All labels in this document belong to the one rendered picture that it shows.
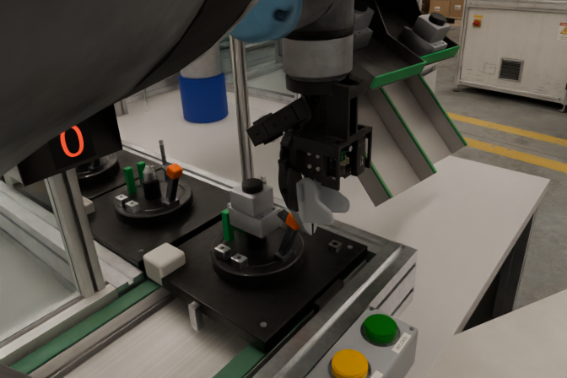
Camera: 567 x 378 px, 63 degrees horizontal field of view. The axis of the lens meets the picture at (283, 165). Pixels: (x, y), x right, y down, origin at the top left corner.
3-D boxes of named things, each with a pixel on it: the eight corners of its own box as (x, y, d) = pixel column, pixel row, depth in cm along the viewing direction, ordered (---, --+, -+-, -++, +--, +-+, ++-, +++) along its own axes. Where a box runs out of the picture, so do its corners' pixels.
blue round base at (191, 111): (237, 113, 163) (234, 72, 157) (204, 126, 152) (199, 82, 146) (207, 105, 172) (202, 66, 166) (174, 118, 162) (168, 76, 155)
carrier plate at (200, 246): (367, 256, 72) (368, 245, 71) (266, 354, 55) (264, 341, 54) (254, 209, 86) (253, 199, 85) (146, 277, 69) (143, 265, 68)
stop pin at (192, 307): (204, 326, 63) (201, 305, 61) (197, 332, 62) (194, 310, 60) (197, 322, 64) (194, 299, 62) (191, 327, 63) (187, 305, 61)
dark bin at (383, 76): (420, 74, 78) (441, 35, 73) (369, 90, 70) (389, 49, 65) (315, -8, 90) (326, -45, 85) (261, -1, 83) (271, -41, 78)
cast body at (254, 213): (282, 225, 67) (279, 182, 64) (261, 239, 64) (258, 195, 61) (240, 207, 72) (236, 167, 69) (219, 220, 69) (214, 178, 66)
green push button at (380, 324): (402, 334, 57) (403, 321, 56) (386, 354, 54) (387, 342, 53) (373, 320, 59) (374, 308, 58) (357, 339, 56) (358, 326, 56)
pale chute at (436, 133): (451, 154, 95) (467, 144, 92) (413, 175, 88) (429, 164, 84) (380, 45, 101) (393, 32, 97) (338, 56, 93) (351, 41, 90)
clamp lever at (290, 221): (293, 252, 65) (308, 216, 61) (284, 259, 64) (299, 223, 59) (274, 237, 67) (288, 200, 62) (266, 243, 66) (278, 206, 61)
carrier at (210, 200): (248, 207, 87) (243, 146, 81) (139, 273, 70) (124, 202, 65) (168, 174, 101) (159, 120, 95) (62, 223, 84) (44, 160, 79)
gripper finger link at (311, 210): (326, 257, 55) (326, 190, 51) (288, 240, 59) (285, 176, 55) (341, 245, 57) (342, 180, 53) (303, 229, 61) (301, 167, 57)
